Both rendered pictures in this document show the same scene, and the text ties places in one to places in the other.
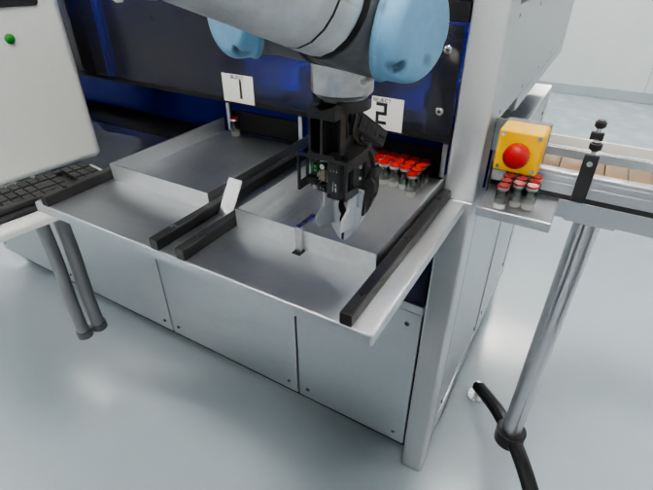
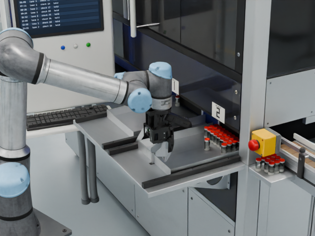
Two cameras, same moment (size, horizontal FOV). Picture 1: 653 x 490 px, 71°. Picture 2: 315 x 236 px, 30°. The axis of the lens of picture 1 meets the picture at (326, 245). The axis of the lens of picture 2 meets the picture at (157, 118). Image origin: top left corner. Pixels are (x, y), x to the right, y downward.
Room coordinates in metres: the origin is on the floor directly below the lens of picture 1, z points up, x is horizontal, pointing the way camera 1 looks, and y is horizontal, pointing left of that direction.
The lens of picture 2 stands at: (-1.02, -0.98, 1.91)
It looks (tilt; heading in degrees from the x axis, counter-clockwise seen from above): 24 degrees down; 32
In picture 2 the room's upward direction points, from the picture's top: 1 degrees counter-clockwise
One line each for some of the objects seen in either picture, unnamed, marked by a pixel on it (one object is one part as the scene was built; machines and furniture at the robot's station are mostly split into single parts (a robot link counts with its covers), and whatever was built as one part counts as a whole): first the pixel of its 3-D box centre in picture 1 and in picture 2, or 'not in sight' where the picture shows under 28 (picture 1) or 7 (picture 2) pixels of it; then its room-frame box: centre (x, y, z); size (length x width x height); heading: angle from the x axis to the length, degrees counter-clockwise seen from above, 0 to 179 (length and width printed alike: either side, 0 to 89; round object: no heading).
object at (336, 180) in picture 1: (338, 144); (159, 123); (0.55, -0.02, 1.07); 0.09 x 0.08 x 0.12; 150
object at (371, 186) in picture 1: (360, 185); (168, 140); (0.56, -0.05, 1.01); 0.05 x 0.02 x 0.09; 60
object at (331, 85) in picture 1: (345, 77); (161, 101); (0.56, -0.02, 1.15); 0.08 x 0.08 x 0.05
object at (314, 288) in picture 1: (261, 198); (160, 140); (0.79, 0.13, 0.87); 0.70 x 0.48 x 0.02; 60
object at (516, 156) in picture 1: (516, 155); (254, 144); (0.70, -0.31, 0.99); 0.04 x 0.04 x 0.04; 60
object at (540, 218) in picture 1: (519, 203); (274, 172); (0.77, -0.37, 0.87); 0.14 x 0.13 x 0.02; 150
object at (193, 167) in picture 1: (217, 156); (155, 115); (0.93, 0.24, 0.90); 0.34 x 0.26 x 0.04; 150
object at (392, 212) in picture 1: (352, 195); (193, 148); (0.74, -0.05, 0.90); 0.34 x 0.26 x 0.04; 149
